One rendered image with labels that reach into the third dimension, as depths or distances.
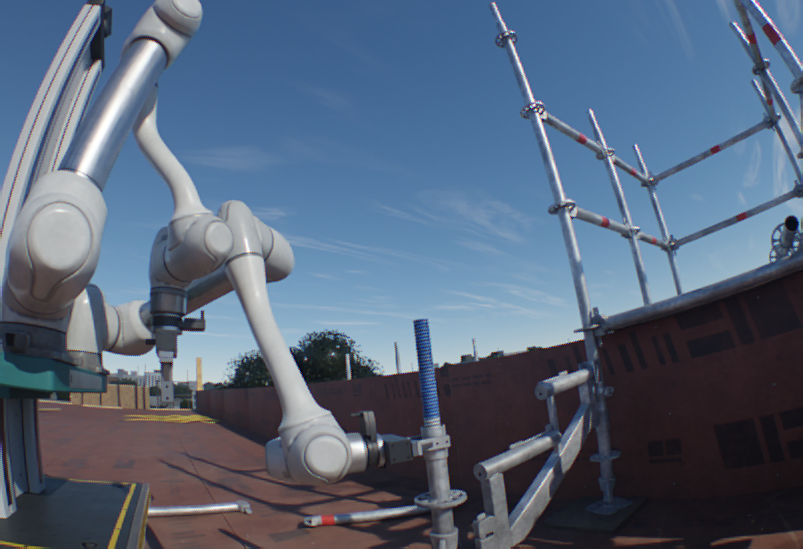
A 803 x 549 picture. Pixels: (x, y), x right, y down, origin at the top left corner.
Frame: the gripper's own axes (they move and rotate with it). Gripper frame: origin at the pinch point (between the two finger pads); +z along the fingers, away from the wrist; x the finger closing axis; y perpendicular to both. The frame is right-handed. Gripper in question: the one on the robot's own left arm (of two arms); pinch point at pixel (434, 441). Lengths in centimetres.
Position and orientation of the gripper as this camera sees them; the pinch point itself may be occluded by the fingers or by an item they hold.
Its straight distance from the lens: 96.7
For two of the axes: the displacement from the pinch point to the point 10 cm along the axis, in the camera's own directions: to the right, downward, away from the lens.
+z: 9.3, 0.2, 3.6
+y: 1.0, 9.4, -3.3
